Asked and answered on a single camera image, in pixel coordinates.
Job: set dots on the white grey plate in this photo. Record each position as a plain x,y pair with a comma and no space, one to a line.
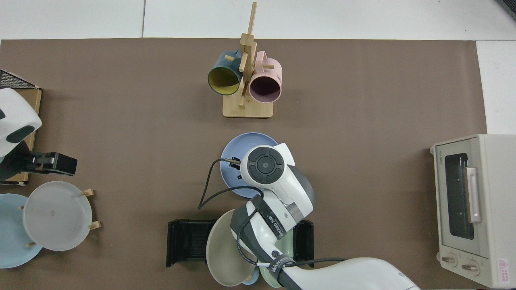
56,215

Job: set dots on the wooden plate rack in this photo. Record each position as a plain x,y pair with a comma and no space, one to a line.
95,225

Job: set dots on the light blue plate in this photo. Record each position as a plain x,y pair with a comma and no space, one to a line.
12,233

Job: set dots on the black dish rack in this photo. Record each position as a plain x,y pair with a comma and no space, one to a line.
187,241

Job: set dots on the beige plate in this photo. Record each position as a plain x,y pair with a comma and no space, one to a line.
219,249

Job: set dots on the pale green plate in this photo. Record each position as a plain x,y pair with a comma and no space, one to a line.
264,276

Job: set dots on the brown table cloth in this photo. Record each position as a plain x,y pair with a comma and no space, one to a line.
141,141

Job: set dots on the dark blue cup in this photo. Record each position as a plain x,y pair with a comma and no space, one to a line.
223,80

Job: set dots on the wooden cup stand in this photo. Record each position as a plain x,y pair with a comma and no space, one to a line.
248,108

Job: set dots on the pink cup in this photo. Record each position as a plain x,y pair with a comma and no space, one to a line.
265,88

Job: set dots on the small blue round thing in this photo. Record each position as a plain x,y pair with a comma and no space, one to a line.
250,280

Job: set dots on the pale toaster oven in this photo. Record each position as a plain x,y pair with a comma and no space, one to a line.
496,201

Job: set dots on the dark grey panel corner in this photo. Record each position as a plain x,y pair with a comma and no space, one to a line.
508,6

